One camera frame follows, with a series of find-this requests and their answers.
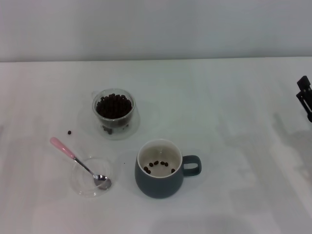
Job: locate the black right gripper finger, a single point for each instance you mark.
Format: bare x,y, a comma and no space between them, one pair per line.
304,83
307,102

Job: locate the dark teal ceramic mug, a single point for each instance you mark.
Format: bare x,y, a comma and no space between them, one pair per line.
158,185

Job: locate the coffee bean pile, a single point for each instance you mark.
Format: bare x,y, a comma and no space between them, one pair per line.
113,106

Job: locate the spilled coffee bean cluster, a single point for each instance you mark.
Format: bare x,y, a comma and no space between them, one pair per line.
107,130

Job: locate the clear glass cup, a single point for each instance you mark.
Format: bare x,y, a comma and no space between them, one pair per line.
97,120

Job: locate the small clear glass dish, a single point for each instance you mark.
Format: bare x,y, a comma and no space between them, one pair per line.
83,190

